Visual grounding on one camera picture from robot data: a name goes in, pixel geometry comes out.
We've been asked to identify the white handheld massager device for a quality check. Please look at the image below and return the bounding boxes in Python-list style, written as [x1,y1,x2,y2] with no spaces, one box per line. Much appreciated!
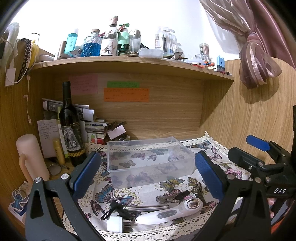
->
[135,198,203,225]

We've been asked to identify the white travel power adapter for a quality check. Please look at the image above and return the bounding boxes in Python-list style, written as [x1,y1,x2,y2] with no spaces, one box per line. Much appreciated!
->
[106,216,132,233]

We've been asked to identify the silver keys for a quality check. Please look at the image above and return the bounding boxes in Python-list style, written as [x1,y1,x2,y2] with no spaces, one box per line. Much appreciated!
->
[156,190,192,204]

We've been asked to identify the blue cartoon sticker card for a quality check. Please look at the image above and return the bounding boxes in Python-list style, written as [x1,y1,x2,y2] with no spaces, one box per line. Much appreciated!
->
[8,181,32,224]

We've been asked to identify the eyeglasses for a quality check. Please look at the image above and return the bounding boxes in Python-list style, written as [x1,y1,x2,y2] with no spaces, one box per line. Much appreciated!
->
[47,163,70,176]

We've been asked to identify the butterfly print lace cloth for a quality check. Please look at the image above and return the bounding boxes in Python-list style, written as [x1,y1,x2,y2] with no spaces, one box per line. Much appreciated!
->
[62,131,253,241]

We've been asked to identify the yellow tube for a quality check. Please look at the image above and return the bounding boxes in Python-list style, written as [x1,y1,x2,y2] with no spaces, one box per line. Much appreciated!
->
[53,138,66,166]

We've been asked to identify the dark elephant label wine bottle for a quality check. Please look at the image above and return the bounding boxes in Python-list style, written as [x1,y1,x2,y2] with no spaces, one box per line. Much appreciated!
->
[59,81,86,167]

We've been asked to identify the white handwritten note pad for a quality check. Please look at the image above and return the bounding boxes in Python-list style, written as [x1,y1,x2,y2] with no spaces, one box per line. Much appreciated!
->
[37,119,59,158]

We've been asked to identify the silver metal tube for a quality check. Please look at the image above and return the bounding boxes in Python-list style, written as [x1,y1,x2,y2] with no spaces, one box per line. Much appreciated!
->
[123,204,170,212]

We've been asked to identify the clear plastic storage box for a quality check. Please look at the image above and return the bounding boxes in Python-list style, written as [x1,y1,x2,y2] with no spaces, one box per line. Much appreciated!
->
[106,137,196,189]

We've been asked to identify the pink tied curtain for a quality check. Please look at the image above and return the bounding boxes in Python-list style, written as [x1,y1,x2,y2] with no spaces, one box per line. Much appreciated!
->
[201,1,295,89]

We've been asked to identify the clear rectangular lidded container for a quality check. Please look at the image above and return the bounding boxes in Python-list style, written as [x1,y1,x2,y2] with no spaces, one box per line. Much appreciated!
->
[138,49,163,59]

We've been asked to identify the pink paper note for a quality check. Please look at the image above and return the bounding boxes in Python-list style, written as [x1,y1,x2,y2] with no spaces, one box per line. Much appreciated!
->
[69,73,98,95]

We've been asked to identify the orange paper note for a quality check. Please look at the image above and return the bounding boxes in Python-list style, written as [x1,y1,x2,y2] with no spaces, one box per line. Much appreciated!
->
[103,88,149,102]

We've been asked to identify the wooden shelf board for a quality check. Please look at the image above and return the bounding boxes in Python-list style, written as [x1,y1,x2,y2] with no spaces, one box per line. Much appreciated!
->
[33,56,234,81]

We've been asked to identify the green paper note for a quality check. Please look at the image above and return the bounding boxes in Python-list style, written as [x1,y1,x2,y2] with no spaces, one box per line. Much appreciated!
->
[107,81,140,88]

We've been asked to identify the blue patterned glass bottle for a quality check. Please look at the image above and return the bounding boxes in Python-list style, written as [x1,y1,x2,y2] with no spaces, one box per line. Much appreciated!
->
[81,29,102,57]

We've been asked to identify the white illustrated label bottle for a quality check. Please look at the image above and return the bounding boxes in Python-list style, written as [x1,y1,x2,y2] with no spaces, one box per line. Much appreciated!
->
[100,16,118,56]

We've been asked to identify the teal plastic bottle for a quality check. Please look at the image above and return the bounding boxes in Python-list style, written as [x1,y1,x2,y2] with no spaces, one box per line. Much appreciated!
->
[64,32,78,55]

